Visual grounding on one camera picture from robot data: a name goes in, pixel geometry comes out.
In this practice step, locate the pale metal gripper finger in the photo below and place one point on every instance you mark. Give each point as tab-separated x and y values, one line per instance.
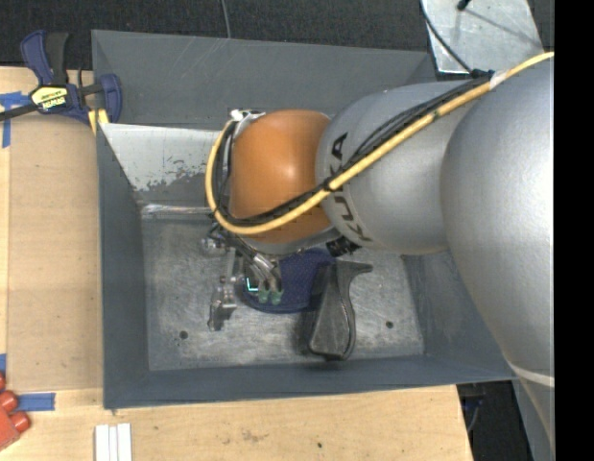
222	308
211	246

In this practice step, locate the grey metal bin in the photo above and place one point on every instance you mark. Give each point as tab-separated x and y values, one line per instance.
191	315

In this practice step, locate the dark blue round cap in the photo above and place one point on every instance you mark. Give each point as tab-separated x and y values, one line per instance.
296	281

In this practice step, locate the dark grey curved plastic tool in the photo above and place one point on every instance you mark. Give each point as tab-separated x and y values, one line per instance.
332	320

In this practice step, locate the pale wood board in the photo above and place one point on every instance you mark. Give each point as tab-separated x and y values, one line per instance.
54	257

